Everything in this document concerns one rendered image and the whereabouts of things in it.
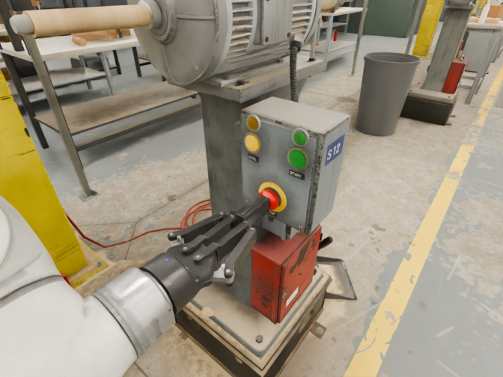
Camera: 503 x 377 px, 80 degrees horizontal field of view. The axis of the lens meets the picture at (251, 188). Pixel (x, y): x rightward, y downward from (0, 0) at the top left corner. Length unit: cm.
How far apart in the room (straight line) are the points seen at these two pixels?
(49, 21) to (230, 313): 100
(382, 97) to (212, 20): 275
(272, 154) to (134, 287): 29
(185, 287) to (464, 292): 169
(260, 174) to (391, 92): 273
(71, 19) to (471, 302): 188
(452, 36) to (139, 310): 383
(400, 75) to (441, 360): 232
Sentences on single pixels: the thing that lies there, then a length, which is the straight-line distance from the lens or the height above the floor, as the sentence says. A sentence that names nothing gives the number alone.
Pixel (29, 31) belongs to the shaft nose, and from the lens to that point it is 53.
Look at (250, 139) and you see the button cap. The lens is 52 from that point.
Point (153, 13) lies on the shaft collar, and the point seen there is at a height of 125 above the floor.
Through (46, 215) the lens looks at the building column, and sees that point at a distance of 166.
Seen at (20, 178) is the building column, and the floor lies 63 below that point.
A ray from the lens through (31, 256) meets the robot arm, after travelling 38.
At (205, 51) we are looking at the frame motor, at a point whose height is 120.
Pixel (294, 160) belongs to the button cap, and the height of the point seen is 107.
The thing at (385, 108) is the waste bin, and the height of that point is 30.
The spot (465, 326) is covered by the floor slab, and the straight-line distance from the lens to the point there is 180.
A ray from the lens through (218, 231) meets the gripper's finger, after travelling 47.
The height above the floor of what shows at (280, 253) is 62.
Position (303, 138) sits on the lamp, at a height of 111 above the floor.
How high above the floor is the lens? 130
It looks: 34 degrees down
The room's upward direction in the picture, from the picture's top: straight up
